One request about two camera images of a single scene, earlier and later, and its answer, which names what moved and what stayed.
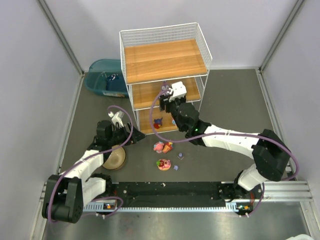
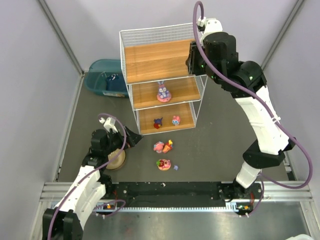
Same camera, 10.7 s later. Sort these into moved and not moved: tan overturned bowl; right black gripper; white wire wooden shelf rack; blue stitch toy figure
Moved: right black gripper
Not moved: blue stitch toy figure; white wire wooden shelf rack; tan overturned bowl
